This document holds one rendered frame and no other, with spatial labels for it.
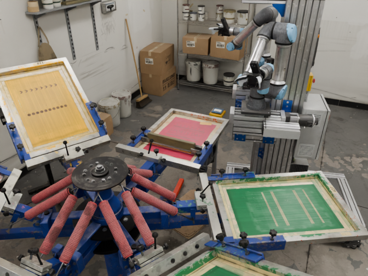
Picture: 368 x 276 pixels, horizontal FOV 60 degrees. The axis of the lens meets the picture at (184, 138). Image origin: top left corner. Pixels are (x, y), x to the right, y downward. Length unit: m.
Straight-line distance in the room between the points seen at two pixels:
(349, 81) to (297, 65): 3.34
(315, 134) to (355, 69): 3.12
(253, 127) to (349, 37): 3.39
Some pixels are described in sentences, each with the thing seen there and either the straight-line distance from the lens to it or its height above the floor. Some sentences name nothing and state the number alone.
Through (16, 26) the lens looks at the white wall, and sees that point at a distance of 3.89.
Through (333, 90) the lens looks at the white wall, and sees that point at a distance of 5.97.
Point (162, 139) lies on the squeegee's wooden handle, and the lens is 2.53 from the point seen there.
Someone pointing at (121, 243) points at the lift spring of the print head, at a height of 1.14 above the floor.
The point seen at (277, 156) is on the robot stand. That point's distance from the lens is 3.01.
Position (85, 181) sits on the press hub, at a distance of 1.74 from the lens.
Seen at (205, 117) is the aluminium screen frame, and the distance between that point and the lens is 2.97.
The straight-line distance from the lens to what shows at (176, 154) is 2.49.
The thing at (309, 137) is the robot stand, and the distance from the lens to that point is 2.86.
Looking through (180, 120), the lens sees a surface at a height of 0.96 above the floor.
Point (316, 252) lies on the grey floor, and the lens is 3.25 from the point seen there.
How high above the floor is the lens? 2.35
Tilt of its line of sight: 31 degrees down
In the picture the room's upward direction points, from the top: straight up
